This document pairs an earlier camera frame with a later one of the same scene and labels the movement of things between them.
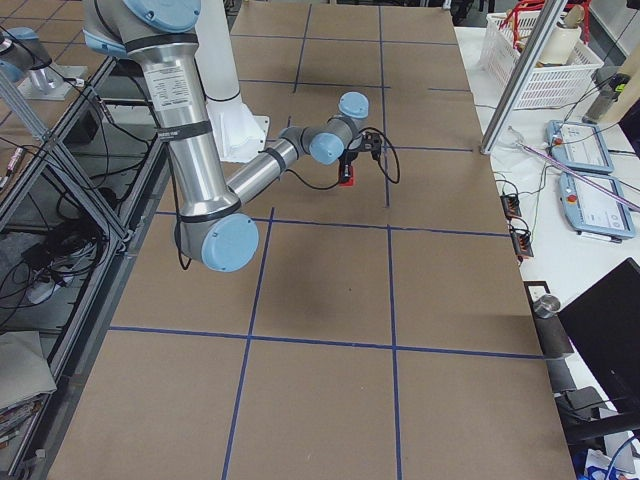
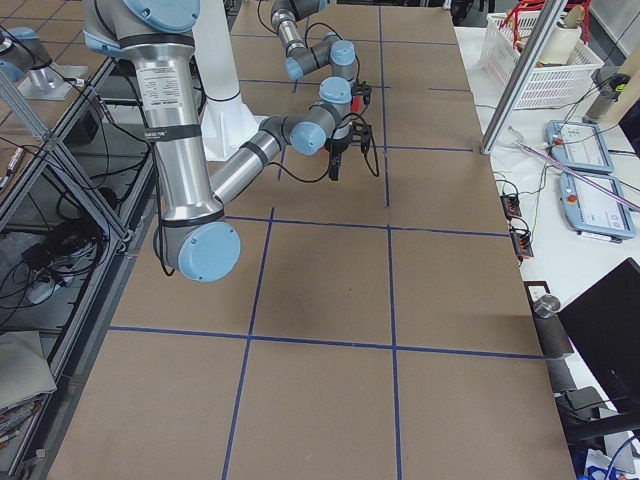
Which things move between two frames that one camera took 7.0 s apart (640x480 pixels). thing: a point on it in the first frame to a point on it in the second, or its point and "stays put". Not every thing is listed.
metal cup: x=546 y=306 stays put
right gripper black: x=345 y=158 to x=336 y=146
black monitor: x=606 y=324 stays put
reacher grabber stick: x=517 y=140 stays put
